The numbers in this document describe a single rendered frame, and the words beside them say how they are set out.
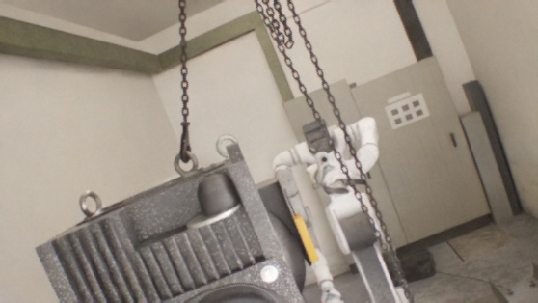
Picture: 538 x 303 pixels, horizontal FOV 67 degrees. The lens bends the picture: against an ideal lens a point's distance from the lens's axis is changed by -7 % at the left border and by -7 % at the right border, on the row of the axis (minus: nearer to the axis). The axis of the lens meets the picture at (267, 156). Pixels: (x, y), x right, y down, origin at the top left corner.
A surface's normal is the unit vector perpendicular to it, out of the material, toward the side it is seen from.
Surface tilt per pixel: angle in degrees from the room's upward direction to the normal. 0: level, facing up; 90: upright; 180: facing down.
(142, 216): 90
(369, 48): 90
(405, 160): 90
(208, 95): 90
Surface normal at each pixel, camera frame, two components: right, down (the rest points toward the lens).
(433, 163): -0.12, 0.13
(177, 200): 0.08, 0.04
